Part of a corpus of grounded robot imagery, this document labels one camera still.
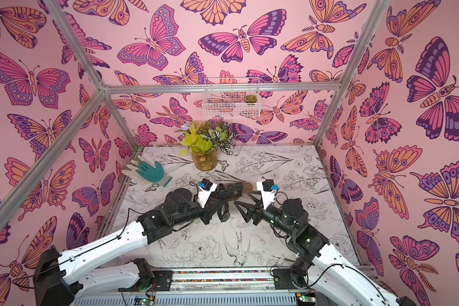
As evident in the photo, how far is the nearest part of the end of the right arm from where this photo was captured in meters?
0.59

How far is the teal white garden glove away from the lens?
1.06 m

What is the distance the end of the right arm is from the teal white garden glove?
57 centimetres
